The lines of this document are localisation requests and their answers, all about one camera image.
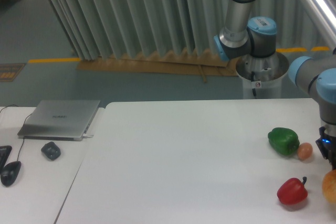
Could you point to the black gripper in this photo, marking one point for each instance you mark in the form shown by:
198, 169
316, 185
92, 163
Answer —
326, 145

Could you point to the orange triangular bread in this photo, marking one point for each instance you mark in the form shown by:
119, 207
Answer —
328, 187

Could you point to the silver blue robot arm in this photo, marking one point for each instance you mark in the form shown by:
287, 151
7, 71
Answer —
252, 42

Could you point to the brown egg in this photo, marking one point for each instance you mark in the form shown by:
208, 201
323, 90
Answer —
304, 151

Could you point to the green bell pepper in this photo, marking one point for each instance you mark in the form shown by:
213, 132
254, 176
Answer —
283, 140

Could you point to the red bell pepper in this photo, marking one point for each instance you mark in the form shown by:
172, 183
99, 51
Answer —
292, 191

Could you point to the brown cardboard sheet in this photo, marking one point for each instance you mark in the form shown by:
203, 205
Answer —
204, 65

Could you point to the white usb plug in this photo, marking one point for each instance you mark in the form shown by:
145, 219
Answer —
87, 136

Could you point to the grey-green pleated curtain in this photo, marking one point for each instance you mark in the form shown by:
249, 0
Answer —
101, 28

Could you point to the silver laptop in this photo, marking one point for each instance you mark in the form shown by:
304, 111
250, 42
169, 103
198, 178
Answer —
60, 120

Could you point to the black round controller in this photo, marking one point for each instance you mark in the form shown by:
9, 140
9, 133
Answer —
51, 151

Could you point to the black computer mouse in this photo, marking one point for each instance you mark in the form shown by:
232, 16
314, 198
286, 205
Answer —
10, 173

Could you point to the black keyboard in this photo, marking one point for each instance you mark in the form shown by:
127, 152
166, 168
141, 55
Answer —
4, 154

